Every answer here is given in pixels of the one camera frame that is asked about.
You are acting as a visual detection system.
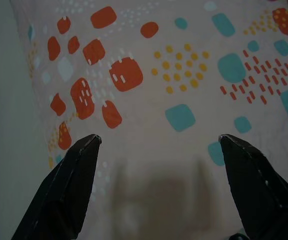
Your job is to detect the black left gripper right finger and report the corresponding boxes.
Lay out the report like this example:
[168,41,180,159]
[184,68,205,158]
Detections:
[218,133,288,240]

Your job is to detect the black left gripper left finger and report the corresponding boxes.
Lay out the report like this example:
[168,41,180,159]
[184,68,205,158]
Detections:
[10,133,102,240]

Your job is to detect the pink patterned pillow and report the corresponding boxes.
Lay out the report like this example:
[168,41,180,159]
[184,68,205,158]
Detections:
[8,0,288,240]

